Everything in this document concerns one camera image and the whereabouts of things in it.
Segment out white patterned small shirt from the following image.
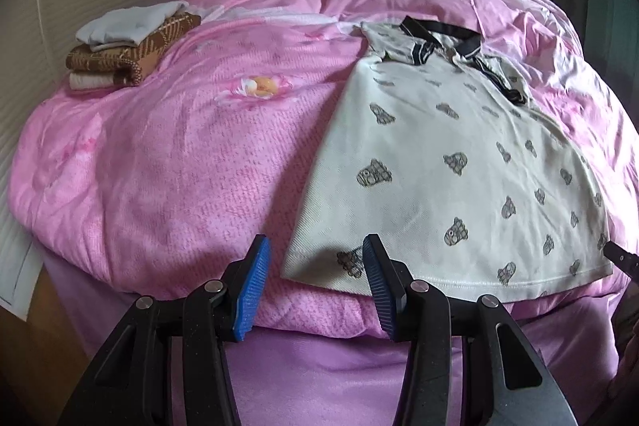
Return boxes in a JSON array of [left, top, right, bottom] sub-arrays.
[[282, 18, 612, 303]]

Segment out purple bed sheet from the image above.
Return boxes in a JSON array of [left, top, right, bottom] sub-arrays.
[[44, 254, 629, 425]]

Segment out pink quilt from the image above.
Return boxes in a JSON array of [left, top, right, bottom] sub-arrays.
[[8, 0, 638, 337]]

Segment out cream folded cloth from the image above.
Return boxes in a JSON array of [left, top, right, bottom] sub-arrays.
[[68, 71, 116, 91]]

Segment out brown patterned folded garment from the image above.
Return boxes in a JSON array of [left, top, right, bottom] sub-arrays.
[[66, 13, 201, 87]]

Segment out light blue folded cloth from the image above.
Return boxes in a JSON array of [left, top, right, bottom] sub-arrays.
[[76, 1, 189, 51]]

